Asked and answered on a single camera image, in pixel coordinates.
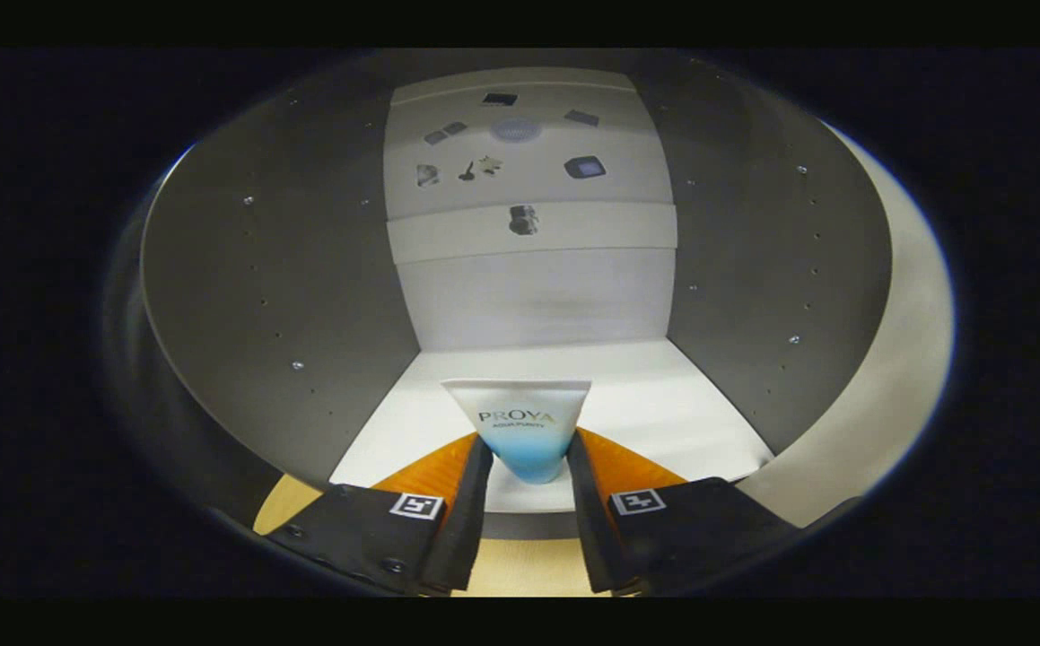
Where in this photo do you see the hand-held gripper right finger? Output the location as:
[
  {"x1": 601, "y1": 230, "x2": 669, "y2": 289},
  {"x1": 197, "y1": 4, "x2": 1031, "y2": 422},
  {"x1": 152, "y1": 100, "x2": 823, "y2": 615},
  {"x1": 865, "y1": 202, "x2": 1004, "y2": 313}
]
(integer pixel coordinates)
[{"x1": 566, "y1": 429, "x2": 799, "y2": 598}]

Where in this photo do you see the white blue cosmetic tube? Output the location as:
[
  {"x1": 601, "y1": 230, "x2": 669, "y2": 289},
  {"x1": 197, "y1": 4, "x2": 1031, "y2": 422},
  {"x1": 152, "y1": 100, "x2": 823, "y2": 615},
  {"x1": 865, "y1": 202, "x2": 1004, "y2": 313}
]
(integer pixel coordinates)
[{"x1": 441, "y1": 379, "x2": 592, "y2": 485}]

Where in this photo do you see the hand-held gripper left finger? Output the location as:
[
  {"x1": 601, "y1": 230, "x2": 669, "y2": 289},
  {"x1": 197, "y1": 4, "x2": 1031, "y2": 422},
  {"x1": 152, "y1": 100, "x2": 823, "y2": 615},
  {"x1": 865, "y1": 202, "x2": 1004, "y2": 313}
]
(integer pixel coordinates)
[{"x1": 255, "y1": 433, "x2": 495, "y2": 598}]

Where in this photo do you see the grey cabinet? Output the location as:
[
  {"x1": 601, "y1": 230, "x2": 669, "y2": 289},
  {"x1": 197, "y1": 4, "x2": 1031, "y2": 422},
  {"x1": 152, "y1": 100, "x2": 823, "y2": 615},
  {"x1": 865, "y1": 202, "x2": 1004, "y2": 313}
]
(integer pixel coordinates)
[{"x1": 138, "y1": 49, "x2": 897, "y2": 539}]

